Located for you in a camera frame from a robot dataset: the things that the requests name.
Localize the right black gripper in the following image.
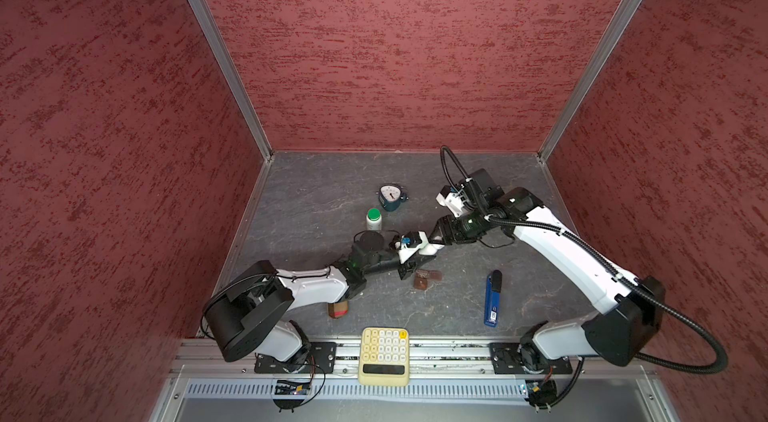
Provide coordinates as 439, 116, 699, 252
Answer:
428, 202, 494, 246

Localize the small white pill bottle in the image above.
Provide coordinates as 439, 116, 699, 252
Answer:
418, 238, 444, 256

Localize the green cap white pill bottle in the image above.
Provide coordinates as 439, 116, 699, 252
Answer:
366, 208, 383, 231

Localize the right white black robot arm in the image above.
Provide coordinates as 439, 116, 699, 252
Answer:
429, 186, 665, 373

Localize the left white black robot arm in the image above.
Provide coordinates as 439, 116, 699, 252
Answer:
200, 230, 445, 371

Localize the teal kitchen scale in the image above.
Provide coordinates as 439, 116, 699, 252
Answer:
378, 183, 408, 212

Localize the plaid glasses case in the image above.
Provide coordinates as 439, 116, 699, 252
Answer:
327, 301, 349, 319

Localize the yellow calculator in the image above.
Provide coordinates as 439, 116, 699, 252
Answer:
358, 327, 410, 387

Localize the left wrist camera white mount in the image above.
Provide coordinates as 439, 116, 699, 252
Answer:
394, 231, 429, 264

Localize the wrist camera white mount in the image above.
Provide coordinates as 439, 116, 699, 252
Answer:
436, 185, 477, 218
394, 231, 429, 264

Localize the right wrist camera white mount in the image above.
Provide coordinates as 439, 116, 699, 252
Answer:
436, 185, 477, 218

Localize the aluminium front rail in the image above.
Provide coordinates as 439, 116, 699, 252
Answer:
170, 336, 655, 380

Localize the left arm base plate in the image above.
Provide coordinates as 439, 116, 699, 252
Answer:
254, 342, 338, 375

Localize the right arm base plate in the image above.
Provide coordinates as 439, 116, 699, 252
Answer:
489, 342, 573, 377

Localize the black corrugated cable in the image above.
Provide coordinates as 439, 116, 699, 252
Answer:
439, 145, 729, 411

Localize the white slotted cable duct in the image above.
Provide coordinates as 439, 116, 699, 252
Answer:
184, 378, 528, 405

